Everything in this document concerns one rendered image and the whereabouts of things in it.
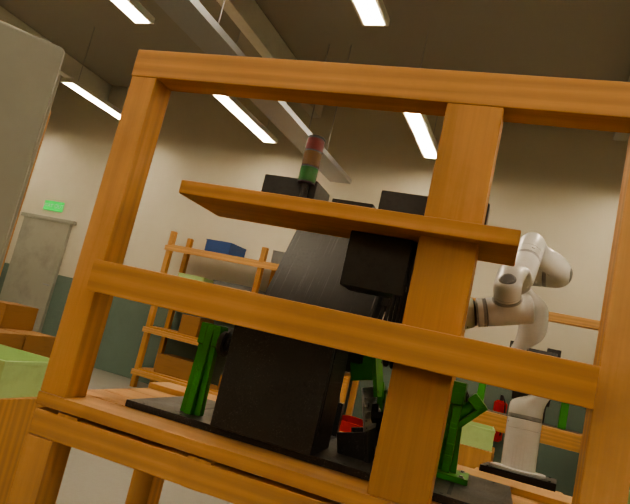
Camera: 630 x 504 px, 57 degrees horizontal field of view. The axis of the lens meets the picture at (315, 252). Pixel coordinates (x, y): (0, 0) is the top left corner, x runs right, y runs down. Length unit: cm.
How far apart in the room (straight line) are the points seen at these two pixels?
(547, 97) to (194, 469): 127
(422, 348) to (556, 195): 641
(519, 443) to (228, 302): 124
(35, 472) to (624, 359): 152
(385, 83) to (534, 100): 38
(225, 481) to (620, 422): 91
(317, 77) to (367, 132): 667
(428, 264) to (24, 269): 974
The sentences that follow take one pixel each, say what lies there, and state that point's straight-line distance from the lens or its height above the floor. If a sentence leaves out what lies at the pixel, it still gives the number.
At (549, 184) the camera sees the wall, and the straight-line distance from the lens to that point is 772.
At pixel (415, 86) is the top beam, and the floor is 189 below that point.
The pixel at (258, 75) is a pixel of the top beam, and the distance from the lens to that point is 173.
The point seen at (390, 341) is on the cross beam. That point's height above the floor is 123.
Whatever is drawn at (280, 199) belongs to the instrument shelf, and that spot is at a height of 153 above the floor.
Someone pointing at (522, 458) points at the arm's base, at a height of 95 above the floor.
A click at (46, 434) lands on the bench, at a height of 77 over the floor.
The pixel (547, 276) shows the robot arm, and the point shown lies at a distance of 214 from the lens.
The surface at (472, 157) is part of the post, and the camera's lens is 149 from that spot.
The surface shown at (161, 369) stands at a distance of 823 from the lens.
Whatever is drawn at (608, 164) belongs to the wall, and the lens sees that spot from 784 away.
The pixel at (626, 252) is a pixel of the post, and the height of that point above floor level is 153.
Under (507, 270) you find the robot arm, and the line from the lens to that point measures 173.
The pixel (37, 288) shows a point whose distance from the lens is 1053.
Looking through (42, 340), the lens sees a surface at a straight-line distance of 818.
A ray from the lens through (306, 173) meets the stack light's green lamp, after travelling 157.
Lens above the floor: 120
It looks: 8 degrees up
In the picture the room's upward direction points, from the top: 13 degrees clockwise
